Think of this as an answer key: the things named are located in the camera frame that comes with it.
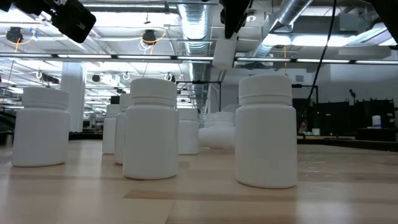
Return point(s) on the person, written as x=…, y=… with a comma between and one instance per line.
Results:
x=302, y=127

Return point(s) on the long ceiling light rail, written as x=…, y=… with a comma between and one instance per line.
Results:
x=140, y=57

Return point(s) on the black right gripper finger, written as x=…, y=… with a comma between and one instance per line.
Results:
x=233, y=17

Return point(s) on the white wipes tub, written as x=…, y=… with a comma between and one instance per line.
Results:
x=376, y=122

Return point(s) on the small white container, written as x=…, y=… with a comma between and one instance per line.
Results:
x=316, y=132

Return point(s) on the white building column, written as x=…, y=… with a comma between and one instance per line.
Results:
x=74, y=77

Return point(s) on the white ceiling sensor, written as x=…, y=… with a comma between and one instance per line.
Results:
x=250, y=17

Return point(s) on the black workbench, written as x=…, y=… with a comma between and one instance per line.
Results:
x=367, y=107

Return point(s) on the round silver ceiling duct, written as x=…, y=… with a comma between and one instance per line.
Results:
x=290, y=12
x=196, y=21

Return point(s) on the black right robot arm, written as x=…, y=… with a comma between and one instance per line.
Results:
x=388, y=15

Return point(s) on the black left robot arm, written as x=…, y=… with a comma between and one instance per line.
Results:
x=31, y=4

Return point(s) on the white pill bottle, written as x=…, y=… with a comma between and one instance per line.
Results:
x=108, y=133
x=265, y=140
x=119, y=140
x=40, y=133
x=217, y=138
x=150, y=140
x=224, y=54
x=188, y=137
x=222, y=119

